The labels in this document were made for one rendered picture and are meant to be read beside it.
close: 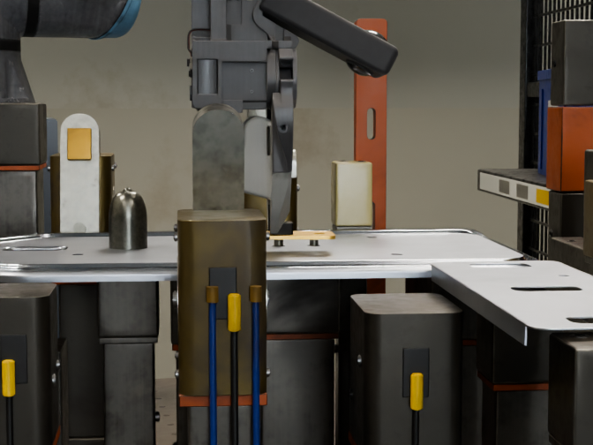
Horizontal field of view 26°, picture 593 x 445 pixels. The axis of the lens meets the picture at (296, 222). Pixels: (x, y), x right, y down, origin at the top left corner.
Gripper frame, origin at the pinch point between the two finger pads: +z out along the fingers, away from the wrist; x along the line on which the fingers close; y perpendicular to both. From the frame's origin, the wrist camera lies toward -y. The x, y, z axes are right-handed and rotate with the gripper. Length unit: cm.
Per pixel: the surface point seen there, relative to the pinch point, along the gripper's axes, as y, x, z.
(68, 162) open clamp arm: 18.6, -19.6, -3.3
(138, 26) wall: 21, -321, -32
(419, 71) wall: -74, -332, -18
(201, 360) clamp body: 6.9, 20.2, 7.6
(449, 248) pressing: -14.1, -1.5, 3.0
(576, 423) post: -13.3, 35.6, 8.2
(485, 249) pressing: -16.9, -0.6, 3.0
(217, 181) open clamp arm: 5.6, 12.7, -3.6
